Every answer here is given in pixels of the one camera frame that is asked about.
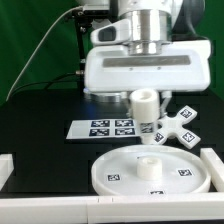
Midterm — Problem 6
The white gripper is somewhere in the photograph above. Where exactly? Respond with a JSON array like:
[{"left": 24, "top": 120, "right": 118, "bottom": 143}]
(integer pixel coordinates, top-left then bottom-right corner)
[{"left": 85, "top": 40, "right": 211, "bottom": 118}]

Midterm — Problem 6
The white round table top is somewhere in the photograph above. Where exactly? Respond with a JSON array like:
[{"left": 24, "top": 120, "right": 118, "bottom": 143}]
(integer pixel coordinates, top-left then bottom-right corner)
[{"left": 91, "top": 145, "right": 211, "bottom": 196}]

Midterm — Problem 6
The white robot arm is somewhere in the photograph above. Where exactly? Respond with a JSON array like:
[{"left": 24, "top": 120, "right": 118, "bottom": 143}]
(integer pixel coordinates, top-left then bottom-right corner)
[{"left": 78, "top": 0, "right": 211, "bottom": 122}]

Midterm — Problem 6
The white cross-shaped table base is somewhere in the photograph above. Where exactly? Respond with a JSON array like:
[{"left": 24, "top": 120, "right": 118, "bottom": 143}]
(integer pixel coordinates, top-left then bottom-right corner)
[{"left": 153, "top": 105, "right": 201, "bottom": 149}]

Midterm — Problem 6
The white fiducial marker sheet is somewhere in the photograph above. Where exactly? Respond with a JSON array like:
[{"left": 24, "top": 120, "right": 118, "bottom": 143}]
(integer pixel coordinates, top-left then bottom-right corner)
[{"left": 66, "top": 119, "right": 140, "bottom": 140}]

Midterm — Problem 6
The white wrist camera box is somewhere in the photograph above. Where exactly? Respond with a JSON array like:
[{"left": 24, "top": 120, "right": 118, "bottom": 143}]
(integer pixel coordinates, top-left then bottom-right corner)
[{"left": 91, "top": 19, "right": 131, "bottom": 46}]

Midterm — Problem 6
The white right border rail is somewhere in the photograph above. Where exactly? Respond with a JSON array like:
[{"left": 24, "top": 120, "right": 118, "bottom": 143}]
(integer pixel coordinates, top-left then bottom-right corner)
[{"left": 200, "top": 148, "right": 224, "bottom": 193}]

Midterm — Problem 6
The white border rail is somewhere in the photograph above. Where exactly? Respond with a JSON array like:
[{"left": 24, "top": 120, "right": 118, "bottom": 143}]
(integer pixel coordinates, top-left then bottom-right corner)
[
  {"left": 200, "top": 148, "right": 224, "bottom": 193},
  {"left": 0, "top": 193, "right": 224, "bottom": 224},
  {"left": 0, "top": 154, "right": 14, "bottom": 191}
]

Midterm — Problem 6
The white front border rail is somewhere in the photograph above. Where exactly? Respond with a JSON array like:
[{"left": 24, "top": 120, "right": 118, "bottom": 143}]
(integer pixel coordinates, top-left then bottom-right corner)
[{"left": 0, "top": 193, "right": 224, "bottom": 224}]

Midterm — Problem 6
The white camera cable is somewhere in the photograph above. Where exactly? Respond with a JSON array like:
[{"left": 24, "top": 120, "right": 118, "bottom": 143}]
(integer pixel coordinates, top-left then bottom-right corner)
[{"left": 5, "top": 5, "right": 84, "bottom": 101}]

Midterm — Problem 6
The white left border rail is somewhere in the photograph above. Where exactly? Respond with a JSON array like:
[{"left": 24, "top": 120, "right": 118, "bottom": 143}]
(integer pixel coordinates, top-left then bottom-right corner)
[{"left": 0, "top": 154, "right": 14, "bottom": 191}]

